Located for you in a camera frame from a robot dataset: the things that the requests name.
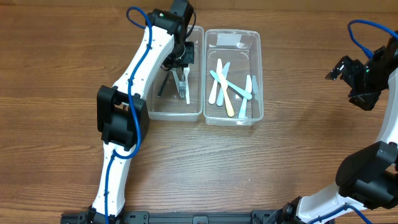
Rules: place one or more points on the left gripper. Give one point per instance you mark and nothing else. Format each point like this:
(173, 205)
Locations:
(182, 63)

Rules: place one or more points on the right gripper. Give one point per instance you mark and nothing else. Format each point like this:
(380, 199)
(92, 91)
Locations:
(347, 72)

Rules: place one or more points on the white plastic fork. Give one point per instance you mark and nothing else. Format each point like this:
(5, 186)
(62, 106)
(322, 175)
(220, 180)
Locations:
(186, 72)

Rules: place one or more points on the steel fork crossing diagonally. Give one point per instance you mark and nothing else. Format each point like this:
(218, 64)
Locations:
(180, 83)

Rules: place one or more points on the black handled steel fork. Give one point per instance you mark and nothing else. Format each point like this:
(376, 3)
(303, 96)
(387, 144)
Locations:
(163, 84)

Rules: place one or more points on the yellow plastic knife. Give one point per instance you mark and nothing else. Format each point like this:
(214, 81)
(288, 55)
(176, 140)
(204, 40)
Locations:
(224, 86)

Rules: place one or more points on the white plastic knife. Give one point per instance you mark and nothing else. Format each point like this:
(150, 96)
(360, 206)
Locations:
(212, 96)

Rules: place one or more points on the pale grey plastic knife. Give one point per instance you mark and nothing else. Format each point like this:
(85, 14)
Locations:
(220, 98)

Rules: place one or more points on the teal plastic knife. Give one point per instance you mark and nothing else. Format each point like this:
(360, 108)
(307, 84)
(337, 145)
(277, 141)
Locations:
(239, 90)

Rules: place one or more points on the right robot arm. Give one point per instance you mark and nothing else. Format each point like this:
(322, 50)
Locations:
(362, 181)

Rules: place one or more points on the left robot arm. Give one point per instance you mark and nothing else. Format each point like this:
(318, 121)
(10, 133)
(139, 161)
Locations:
(122, 114)

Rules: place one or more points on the left clear plastic container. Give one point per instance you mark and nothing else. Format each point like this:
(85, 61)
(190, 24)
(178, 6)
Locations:
(170, 106)

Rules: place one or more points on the clear plastic container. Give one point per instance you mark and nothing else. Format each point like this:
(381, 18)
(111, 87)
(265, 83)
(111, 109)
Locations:
(170, 106)
(242, 48)

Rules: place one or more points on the right clear plastic container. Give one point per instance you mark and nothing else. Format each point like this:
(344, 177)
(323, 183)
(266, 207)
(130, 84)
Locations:
(242, 48)

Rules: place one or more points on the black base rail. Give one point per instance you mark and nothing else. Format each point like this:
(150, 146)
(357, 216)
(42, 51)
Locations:
(144, 217)

